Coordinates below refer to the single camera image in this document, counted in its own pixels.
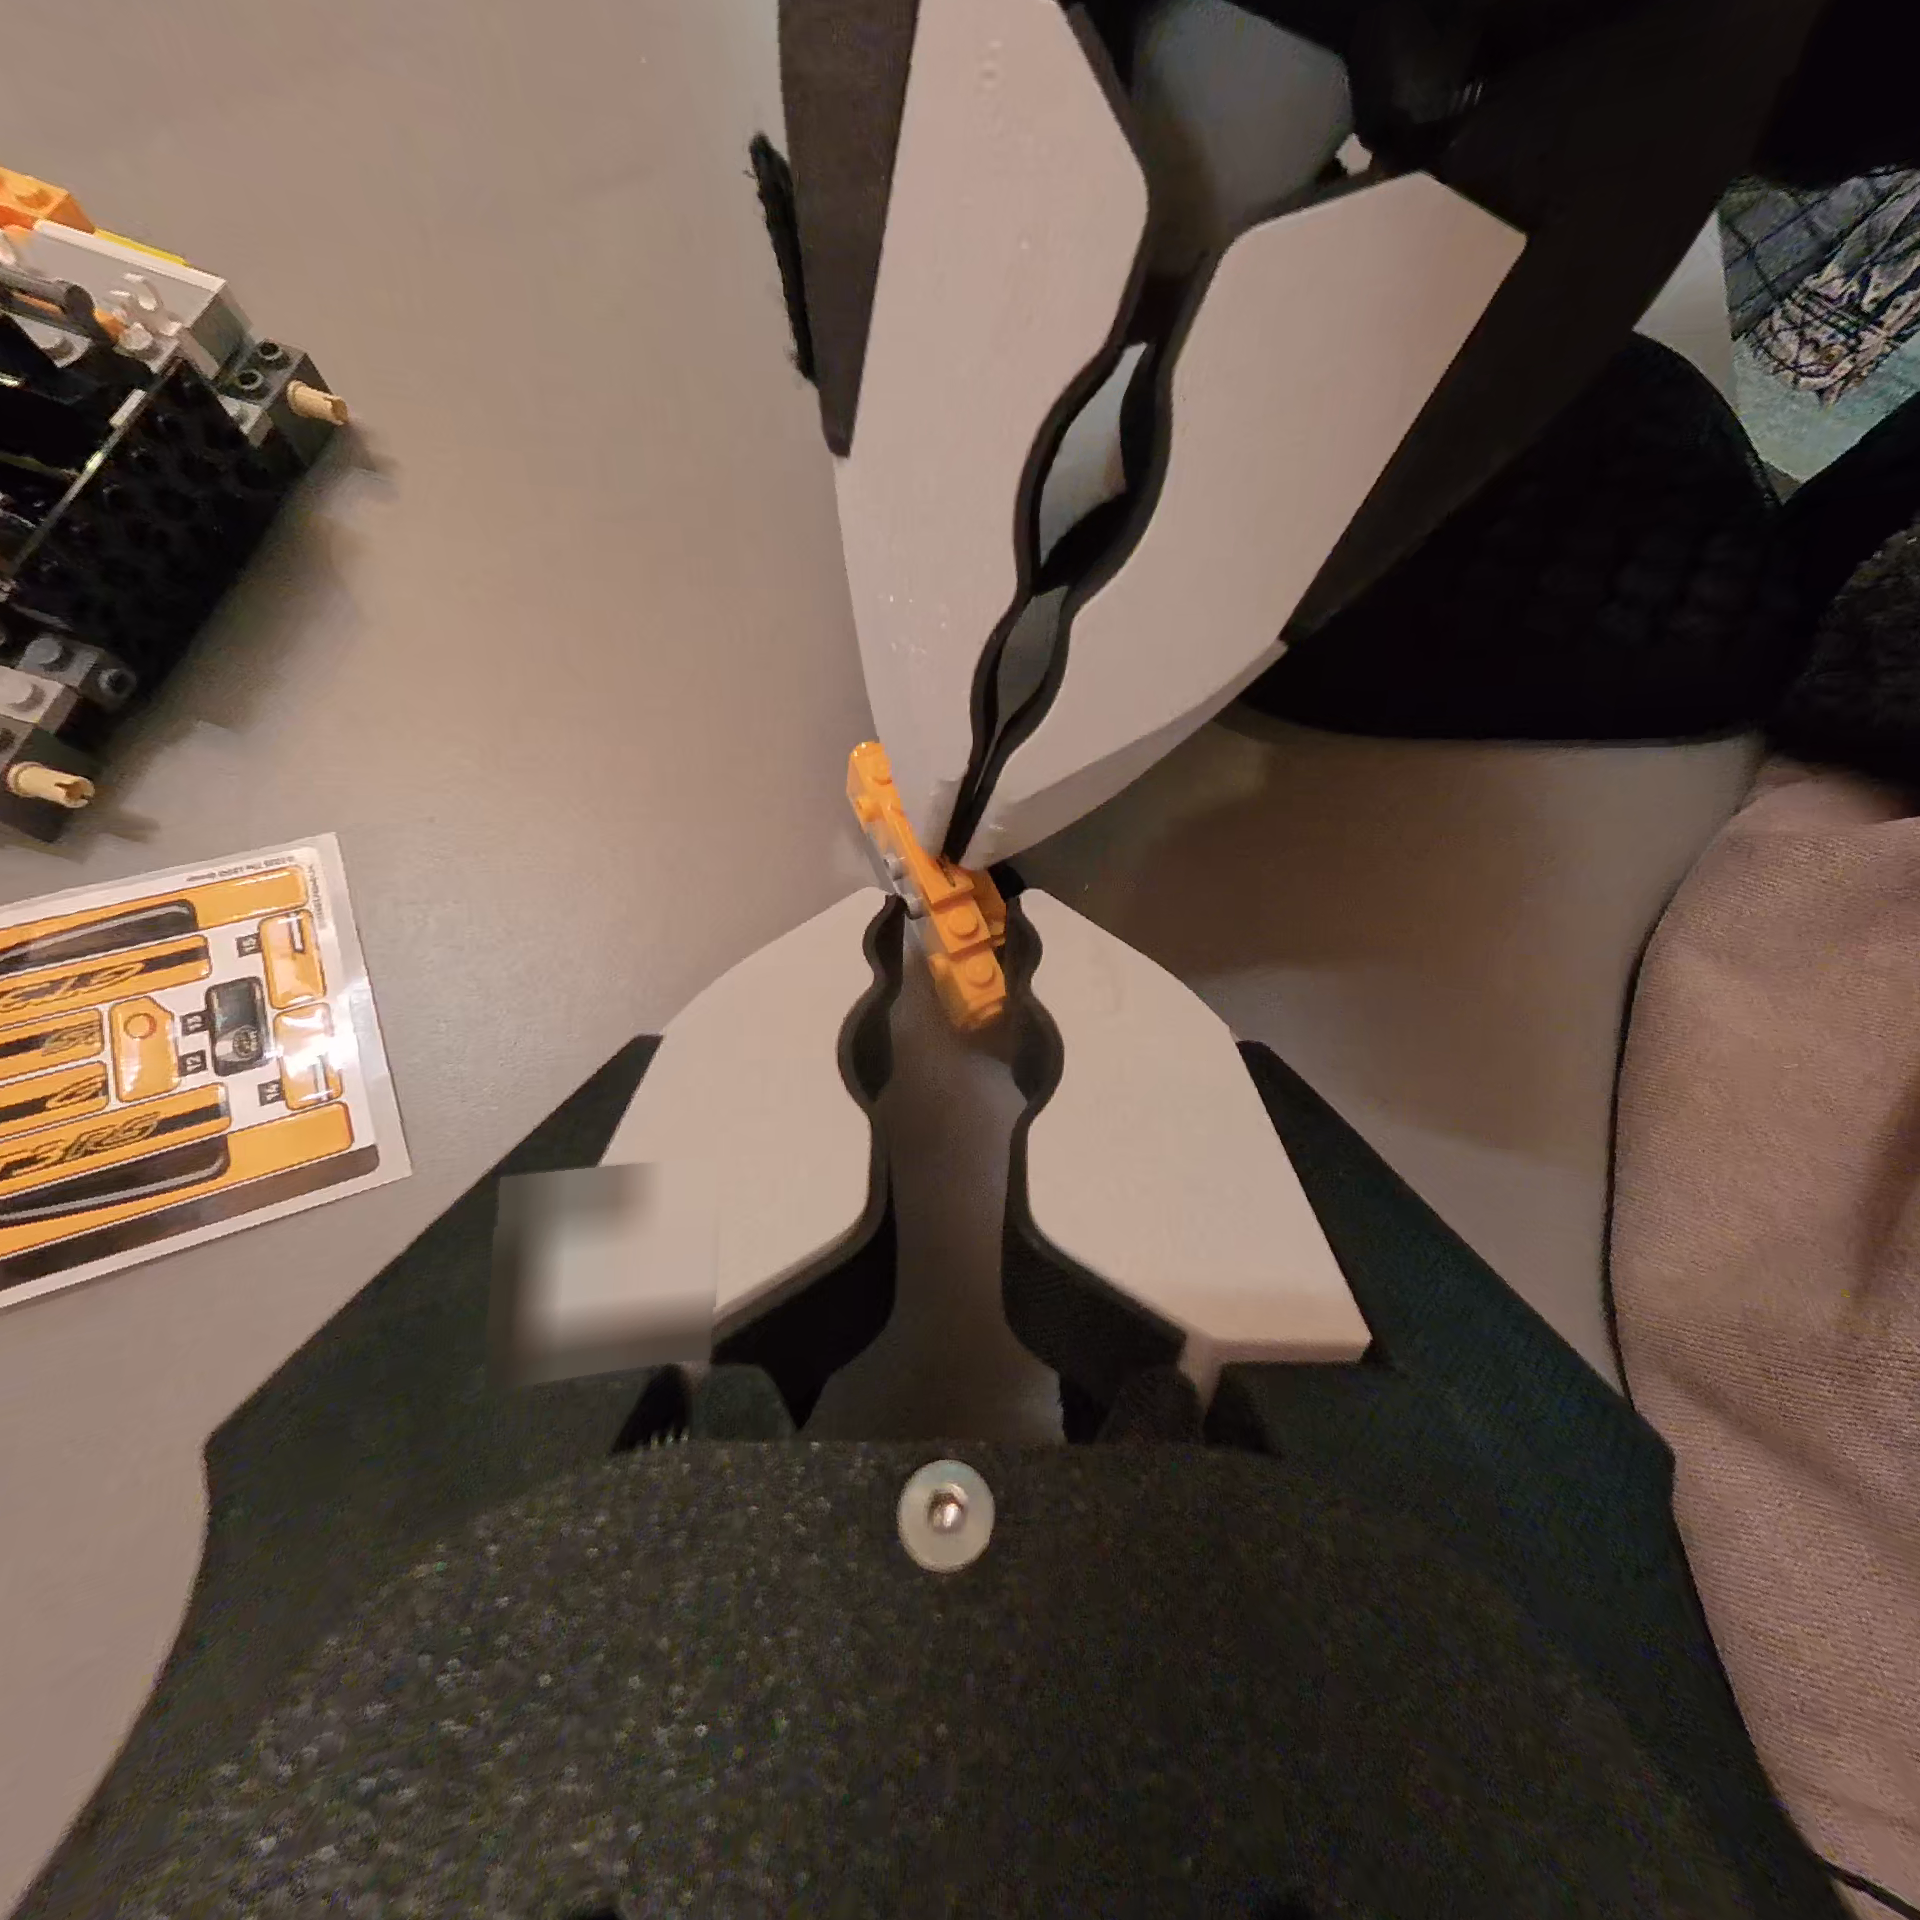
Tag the person's beige clothing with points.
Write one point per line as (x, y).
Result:
(1771, 1276)

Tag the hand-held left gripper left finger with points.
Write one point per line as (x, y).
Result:
(751, 1080)

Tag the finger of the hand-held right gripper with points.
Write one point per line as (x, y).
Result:
(1289, 452)
(974, 271)

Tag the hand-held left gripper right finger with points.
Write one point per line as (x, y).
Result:
(1185, 1184)

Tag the orange sticker sheet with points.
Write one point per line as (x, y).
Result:
(149, 1050)

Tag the orange toy brick assembly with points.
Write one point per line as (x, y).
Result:
(961, 915)

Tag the person's black fleece jacket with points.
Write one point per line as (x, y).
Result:
(1852, 662)

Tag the grey desk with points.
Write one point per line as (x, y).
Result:
(524, 524)

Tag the black padded cushion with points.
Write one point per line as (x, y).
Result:
(1575, 571)

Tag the black toy car chassis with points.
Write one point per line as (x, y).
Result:
(136, 524)

